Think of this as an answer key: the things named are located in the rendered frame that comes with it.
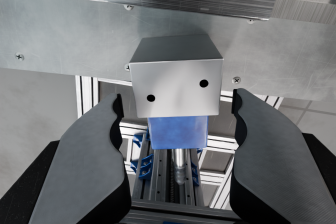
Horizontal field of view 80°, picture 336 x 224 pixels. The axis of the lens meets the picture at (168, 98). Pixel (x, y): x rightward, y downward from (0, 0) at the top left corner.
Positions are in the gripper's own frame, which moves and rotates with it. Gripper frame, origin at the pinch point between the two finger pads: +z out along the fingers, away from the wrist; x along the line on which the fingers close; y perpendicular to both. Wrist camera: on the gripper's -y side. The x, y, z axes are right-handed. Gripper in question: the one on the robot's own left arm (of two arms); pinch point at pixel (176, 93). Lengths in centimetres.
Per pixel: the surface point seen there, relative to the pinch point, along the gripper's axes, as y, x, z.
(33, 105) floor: 51, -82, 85
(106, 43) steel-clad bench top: -2.0, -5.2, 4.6
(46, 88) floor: 40, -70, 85
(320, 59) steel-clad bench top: 0.0, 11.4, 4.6
